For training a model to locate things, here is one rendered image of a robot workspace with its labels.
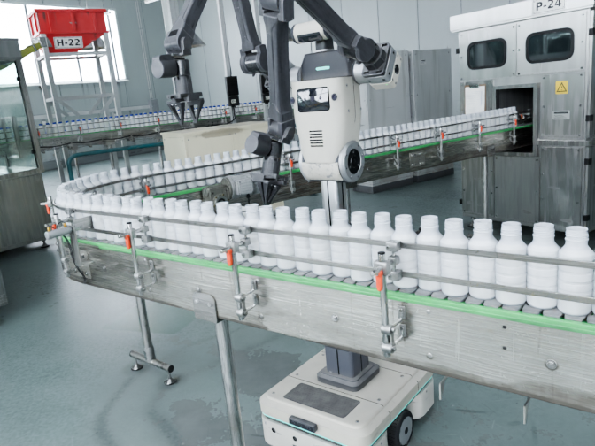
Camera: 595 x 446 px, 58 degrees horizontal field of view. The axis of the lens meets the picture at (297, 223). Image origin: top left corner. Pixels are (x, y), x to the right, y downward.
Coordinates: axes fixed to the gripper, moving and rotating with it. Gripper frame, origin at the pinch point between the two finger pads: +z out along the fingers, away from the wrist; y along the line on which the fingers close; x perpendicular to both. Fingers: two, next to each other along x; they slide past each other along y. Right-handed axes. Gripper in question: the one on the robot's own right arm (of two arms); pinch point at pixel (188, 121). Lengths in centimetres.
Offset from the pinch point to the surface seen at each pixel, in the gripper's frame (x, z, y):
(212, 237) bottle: 23.2, 33.3, 17.5
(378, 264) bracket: 84, 31, 27
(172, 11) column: -779, -189, -680
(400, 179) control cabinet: -211, 131, -565
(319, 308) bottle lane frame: 63, 47, 21
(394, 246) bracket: 85, 28, 21
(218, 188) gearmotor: -71, 41, -77
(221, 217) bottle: 27.7, 26.9, 16.8
